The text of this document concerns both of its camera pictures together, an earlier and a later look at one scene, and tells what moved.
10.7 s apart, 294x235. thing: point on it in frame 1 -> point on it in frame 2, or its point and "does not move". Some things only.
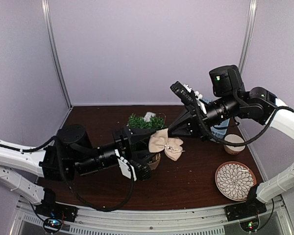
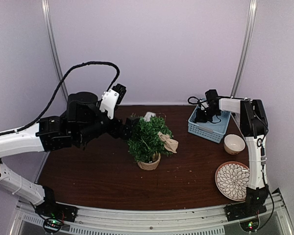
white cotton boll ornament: (147, 117) does not move
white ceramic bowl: (233, 150) does not move
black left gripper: (123, 144) -> (115, 131)
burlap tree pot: (153, 165) does not move
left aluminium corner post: (45, 5) does not move
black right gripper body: (201, 121) -> (207, 115)
